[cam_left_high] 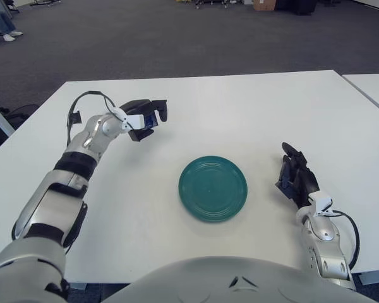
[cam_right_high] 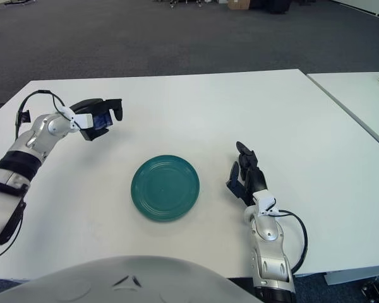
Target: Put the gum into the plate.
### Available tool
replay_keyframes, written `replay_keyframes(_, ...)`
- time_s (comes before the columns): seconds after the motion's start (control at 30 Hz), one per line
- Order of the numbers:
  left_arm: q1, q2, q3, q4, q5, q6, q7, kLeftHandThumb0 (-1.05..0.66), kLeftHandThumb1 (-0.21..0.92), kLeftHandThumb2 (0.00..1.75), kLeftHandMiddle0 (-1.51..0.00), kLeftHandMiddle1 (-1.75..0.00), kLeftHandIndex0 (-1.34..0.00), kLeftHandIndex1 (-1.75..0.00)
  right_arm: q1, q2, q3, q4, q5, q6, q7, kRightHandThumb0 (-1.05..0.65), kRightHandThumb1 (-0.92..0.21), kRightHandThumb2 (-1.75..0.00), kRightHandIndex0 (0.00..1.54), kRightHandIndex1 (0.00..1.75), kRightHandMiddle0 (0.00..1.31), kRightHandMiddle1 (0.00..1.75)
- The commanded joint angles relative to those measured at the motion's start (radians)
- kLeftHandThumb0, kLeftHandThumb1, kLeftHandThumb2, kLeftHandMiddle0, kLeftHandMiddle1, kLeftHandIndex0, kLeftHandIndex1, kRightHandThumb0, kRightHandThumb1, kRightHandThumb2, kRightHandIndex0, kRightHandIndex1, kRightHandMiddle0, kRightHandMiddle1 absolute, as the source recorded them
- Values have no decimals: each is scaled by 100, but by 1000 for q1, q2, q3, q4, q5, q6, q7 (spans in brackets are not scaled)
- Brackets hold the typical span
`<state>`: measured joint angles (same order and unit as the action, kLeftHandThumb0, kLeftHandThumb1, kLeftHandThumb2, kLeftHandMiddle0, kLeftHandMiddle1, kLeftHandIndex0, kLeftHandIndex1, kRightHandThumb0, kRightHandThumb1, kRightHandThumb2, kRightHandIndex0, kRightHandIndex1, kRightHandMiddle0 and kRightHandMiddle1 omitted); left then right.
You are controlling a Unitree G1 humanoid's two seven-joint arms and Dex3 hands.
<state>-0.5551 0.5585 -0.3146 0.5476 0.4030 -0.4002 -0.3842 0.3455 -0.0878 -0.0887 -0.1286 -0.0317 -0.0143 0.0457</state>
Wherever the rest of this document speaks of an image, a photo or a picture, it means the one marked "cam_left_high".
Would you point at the seated person in jeans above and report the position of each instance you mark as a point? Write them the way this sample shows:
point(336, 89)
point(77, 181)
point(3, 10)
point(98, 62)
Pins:
point(1, 19)

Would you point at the green round plate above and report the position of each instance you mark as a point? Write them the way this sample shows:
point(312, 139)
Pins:
point(213, 189)

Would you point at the black cabinet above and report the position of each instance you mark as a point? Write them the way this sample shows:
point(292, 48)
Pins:
point(298, 6)

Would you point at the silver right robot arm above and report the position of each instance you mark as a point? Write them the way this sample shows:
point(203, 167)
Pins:
point(328, 252)

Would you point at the white table leg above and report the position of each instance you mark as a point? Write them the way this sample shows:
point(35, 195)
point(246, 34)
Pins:
point(0, 116)

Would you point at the grey robot torso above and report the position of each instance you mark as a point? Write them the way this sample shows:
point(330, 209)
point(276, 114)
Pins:
point(233, 284)

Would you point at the blue gum pack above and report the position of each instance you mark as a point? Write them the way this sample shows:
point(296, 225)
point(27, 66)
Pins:
point(151, 121)

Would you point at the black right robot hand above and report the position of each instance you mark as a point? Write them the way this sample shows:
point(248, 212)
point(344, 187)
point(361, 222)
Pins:
point(303, 181)

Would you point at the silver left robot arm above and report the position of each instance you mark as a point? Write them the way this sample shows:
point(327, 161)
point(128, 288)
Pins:
point(60, 195)

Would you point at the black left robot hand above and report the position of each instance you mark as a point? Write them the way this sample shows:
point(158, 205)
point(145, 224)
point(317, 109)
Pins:
point(139, 107)

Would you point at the wheeled metal rack base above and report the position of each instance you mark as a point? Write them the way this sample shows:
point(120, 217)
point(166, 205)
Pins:
point(219, 3)

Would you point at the brown cardboard box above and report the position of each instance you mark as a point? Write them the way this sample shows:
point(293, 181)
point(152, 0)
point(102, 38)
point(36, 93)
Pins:
point(264, 4)

